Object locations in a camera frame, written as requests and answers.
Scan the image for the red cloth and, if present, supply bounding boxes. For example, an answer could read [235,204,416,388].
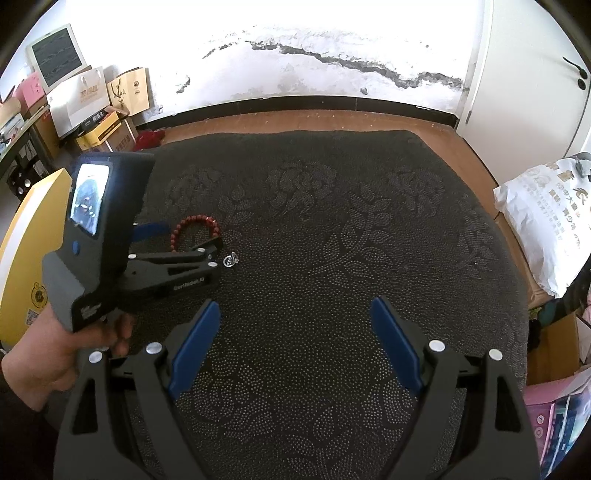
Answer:
[136,130,167,151]

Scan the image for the white framed monitor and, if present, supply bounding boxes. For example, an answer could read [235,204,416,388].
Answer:
[25,24,88,93]

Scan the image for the yellow cardboard box white inside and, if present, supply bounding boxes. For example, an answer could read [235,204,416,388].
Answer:
[0,167,79,354]

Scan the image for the black speaker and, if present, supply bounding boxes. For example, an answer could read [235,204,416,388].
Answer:
[7,171,49,199]

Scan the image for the person's left hand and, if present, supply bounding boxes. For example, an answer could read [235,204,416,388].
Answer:
[0,305,136,408]

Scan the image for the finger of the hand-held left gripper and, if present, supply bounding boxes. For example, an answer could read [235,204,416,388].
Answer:
[130,223,168,244]
[128,237,225,278]

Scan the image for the red bead bracelet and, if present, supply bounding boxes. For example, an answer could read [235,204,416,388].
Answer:
[171,215,221,252]

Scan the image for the brown paper bag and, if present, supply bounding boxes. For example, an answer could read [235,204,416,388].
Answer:
[106,67,151,116]

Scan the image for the white door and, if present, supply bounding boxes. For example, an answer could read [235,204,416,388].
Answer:
[457,0,591,153]

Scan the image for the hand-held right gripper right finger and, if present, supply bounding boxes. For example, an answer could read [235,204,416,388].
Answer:
[372,296,541,480]

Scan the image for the yellow brown carton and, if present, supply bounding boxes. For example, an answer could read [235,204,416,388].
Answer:
[74,115,139,153]

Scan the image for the dark patterned mat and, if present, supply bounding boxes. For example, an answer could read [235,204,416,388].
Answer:
[99,129,529,480]

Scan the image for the white paper bag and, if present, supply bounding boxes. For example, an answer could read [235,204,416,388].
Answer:
[46,67,112,138]

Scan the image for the black door handle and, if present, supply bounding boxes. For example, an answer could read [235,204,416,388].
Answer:
[563,56,589,88]

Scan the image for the dark desk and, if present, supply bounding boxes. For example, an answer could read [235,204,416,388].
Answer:
[0,115,51,185]

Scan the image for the brown cardboard box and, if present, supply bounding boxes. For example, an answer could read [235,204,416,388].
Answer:
[496,212,578,310]

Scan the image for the pink box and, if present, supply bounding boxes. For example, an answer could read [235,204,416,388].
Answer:
[14,74,49,109]

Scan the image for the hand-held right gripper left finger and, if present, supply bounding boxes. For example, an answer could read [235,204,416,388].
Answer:
[54,299,221,480]

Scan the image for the white printed sack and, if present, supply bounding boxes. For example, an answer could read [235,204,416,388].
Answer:
[493,157,591,298]

